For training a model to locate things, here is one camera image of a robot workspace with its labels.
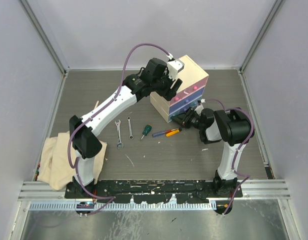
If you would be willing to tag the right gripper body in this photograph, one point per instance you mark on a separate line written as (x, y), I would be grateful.
(195, 120)

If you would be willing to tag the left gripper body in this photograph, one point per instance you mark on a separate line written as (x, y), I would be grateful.
(163, 87)

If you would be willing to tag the light blue drawer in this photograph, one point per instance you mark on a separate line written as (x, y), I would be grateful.
(195, 103)
(174, 118)

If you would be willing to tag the orange handled screwdriver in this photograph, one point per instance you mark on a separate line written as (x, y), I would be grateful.
(174, 132)

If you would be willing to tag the cream drawer cabinet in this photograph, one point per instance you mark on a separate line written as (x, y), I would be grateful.
(191, 73)

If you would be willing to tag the wide purple drawer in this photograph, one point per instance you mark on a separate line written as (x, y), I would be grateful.
(186, 100)

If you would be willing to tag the large pink drawer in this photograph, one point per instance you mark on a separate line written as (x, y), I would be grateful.
(196, 86)

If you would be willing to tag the red blue handled screwdriver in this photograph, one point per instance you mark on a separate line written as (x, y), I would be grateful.
(160, 133)

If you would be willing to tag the green handled screwdriver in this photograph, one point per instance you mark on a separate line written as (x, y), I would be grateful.
(146, 130)

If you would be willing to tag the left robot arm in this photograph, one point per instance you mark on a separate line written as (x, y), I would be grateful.
(157, 76)

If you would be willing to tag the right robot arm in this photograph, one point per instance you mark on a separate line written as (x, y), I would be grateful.
(234, 127)

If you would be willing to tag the small purple drawer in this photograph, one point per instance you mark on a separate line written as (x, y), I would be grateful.
(185, 108)

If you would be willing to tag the small pink drawer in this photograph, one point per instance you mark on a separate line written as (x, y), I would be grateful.
(180, 96)

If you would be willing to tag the silver ratchet combination wrench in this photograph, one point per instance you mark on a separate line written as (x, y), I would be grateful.
(130, 128)

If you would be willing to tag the silver open end wrench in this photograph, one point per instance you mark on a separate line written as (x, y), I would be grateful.
(119, 144)

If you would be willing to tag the beige cloth bag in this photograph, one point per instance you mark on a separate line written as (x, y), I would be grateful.
(54, 166)

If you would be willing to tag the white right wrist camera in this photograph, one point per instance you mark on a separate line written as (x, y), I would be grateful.
(199, 106)

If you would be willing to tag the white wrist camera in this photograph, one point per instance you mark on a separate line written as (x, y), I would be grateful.
(199, 106)
(174, 66)

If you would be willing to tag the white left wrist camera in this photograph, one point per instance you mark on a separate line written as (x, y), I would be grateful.
(174, 66)

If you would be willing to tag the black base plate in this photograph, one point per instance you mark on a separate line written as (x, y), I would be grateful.
(162, 191)

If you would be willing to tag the slotted cable duct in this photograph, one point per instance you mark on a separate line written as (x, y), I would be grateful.
(75, 205)

